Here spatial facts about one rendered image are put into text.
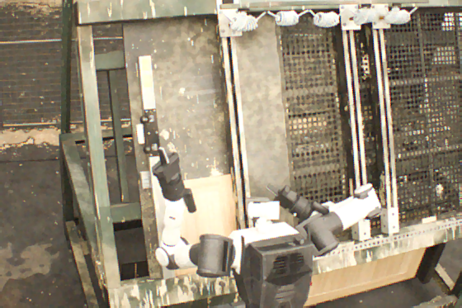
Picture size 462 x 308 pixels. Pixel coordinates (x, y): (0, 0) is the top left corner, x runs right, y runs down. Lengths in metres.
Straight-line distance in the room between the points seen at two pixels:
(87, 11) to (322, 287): 1.97
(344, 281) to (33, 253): 1.93
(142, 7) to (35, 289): 2.00
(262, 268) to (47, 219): 2.43
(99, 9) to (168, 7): 0.29
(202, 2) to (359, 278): 1.84
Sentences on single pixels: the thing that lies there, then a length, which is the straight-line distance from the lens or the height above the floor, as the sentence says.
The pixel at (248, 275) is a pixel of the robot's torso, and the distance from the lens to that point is 2.47.
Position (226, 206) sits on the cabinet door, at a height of 1.12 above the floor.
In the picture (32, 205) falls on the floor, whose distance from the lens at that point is 4.65.
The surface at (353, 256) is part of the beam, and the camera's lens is 3.26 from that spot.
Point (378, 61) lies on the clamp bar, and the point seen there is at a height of 1.63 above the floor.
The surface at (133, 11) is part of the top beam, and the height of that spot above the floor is 1.89.
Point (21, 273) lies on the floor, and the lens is 4.19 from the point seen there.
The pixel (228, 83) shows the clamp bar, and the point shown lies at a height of 1.59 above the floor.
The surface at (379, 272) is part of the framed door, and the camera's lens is 3.90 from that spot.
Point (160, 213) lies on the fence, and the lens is 2.85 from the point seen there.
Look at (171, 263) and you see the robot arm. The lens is 2.64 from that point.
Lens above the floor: 3.03
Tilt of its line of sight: 34 degrees down
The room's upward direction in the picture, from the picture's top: 8 degrees clockwise
